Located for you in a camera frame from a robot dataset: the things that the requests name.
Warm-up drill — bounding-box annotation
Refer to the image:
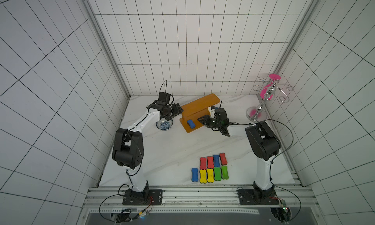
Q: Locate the wooden two-tier shelf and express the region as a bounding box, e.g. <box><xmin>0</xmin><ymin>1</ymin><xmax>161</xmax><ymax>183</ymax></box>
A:
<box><xmin>180</xmin><ymin>93</ymin><xmax>220</xmax><ymax>133</ymax></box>

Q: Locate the red eraser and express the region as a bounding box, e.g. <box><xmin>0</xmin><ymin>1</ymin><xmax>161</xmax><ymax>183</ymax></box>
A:
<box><xmin>207</xmin><ymin>156</ymin><xmax>214</xmax><ymax>169</ymax></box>
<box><xmin>219</xmin><ymin>153</ymin><xmax>228</xmax><ymax>165</ymax></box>
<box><xmin>200</xmin><ymin>157</ymin><xmax>207</xmax><ymax>170</ymax></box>

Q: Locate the green eraser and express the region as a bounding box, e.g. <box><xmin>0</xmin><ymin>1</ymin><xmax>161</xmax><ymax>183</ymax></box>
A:
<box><xmin>221</xmin><ymin>165</ymin><xmax>229</xmax><ymax>180</ymax></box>
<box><xmin>213</xmin><ymin>167</ymin><xmax>222</xmax><ymax>181</ymax></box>

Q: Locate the yellow eraser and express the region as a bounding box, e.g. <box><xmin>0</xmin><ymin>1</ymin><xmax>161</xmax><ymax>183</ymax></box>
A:
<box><xmin>207</xmin><ymin>168</ymin><xmax>214</xmax><ymax>183</ymax></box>
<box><xmin>199</xmin><ymin>169</ymin><xmax>207</xmax><ymax>184</ymax></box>

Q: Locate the blue eraser top shelf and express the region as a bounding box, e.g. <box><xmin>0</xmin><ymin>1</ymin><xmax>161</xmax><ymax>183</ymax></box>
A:
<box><xmin>191</xmin><ymin>168</ymin><xmax>199</xmax><ymax>182</ymax></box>

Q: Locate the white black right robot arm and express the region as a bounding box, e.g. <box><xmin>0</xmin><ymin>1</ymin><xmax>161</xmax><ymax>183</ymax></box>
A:
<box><xmin>198</xmin><ymin>106</ymin><xmax>281</xmax><ymax>201</ymax></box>

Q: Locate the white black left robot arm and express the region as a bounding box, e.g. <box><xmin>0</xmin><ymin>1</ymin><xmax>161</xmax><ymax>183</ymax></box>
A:
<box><xmin>112</xmin><ymin>102</ymin><xmax>183</xmax><ymax>198</ymax></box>

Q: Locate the blue patterned ceramic bowl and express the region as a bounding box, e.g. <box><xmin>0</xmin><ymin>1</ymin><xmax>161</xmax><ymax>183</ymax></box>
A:
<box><xmin>156</xmin><ymin>118</ymin><xmax>173</xmax><ymax>131</ymax></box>

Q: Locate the chrome pink cup stand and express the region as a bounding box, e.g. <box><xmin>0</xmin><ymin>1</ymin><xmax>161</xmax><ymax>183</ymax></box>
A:
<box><xmin>246</xmin><ymin>74</ymin><xmax>294</xmax><ymax>122</ymax></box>

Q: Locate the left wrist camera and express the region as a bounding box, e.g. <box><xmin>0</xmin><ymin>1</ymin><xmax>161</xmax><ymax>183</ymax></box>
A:
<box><xmin>157</xmin><ymin>92</ymin><xmax>174</xmax><ymax>106</ymax></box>

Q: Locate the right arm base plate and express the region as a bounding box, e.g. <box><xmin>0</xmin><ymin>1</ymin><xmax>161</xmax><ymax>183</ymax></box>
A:
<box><xmin>236</xmin><ymin>187</ymin><xmax>280</xmax><ymax>205</ymax></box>

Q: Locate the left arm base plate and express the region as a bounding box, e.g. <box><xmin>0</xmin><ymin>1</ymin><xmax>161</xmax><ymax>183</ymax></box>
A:
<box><xmin>122</xmin><ymin>189</ymin><xmax>163</xmax><ymax>205</ymax></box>

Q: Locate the aluminium mounting rail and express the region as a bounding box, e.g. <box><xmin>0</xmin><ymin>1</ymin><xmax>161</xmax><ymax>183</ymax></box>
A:
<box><xmin>83</xmin><ymin>185</ymin><xmax>318</xmax><ymax>215</ymax></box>

